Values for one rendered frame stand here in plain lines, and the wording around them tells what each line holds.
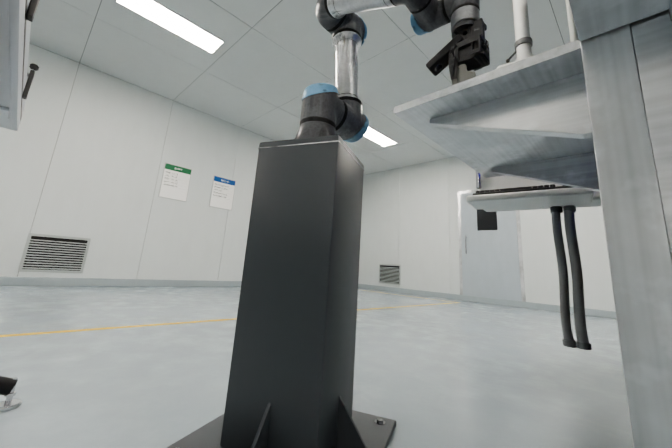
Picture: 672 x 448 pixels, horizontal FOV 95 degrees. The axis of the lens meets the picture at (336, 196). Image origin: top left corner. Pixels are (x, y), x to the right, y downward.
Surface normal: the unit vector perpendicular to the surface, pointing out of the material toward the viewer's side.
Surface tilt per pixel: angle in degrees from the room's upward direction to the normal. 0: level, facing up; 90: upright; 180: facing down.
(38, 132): 90
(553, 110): 90
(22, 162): 90
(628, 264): 90
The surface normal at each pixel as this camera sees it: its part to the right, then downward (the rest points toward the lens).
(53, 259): 0.72, -0.11
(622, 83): -0.70, -0.21
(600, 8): -0.07, 0.97
